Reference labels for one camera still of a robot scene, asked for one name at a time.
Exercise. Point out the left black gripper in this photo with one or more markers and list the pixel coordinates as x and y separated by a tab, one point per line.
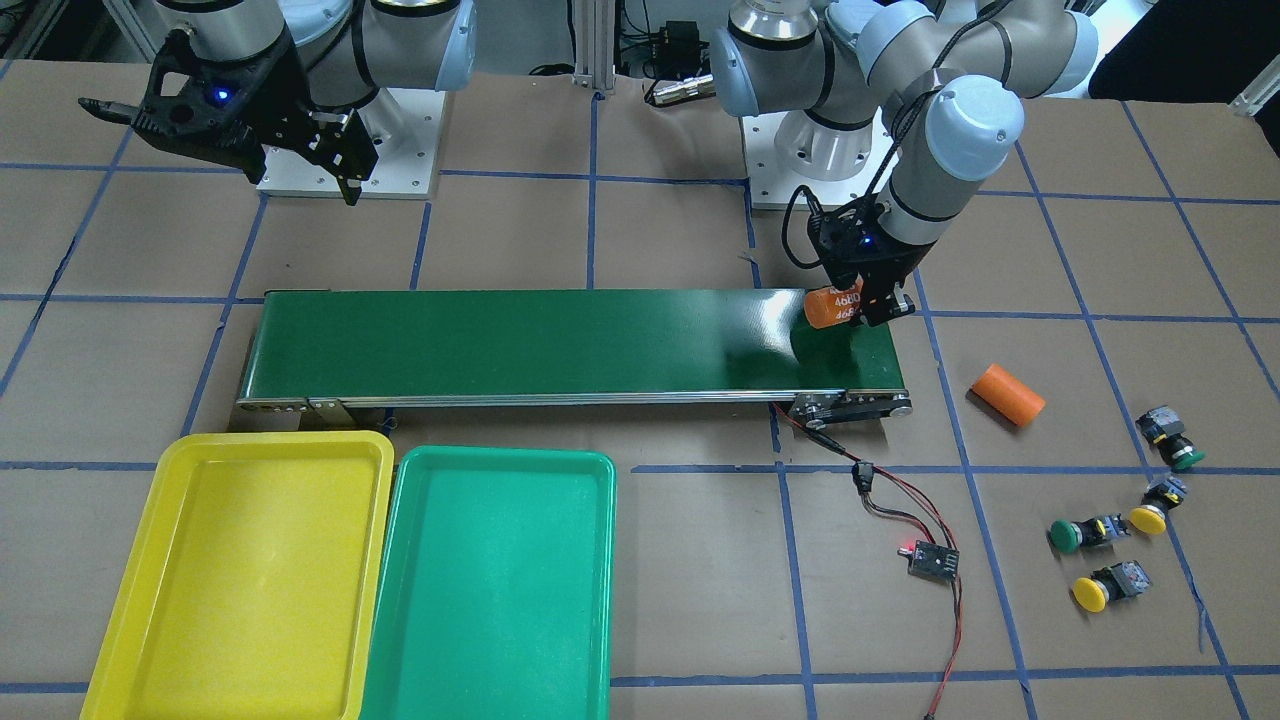
893	262

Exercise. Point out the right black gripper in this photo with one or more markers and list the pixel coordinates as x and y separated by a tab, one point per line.
283	88

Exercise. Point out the orange cylinder with 4680 print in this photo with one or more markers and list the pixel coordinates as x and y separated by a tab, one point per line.
829	306

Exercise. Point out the plain orange cylinder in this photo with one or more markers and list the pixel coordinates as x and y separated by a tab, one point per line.
1008	396

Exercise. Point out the green push button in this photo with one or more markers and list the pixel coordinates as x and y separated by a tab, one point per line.
1087	535
1164	430

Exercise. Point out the yellow push button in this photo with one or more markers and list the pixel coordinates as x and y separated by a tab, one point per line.
1122	581
1151	515

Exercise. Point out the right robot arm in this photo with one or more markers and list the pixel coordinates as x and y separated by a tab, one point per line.
334	99

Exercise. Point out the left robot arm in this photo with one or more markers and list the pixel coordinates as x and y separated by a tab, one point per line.
891	118

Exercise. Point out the green conveyor belt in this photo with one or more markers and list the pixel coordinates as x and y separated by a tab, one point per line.
332	352

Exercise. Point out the black sensor circuit board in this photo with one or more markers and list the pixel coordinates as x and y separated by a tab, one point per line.
927	560

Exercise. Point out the black power adapter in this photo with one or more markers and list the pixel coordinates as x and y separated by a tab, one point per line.
677	49

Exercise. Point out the yellow plastic tray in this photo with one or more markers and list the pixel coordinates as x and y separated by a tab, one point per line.
251	585

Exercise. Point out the green plastic tray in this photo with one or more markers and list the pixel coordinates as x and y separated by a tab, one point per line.
495	595

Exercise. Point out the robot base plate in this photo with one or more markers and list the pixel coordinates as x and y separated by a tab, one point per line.
835	179
406	125

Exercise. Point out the silver cable connector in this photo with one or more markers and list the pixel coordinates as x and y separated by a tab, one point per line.
680	92

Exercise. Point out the aluminium frame post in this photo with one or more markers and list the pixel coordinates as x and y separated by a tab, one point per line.
593	41

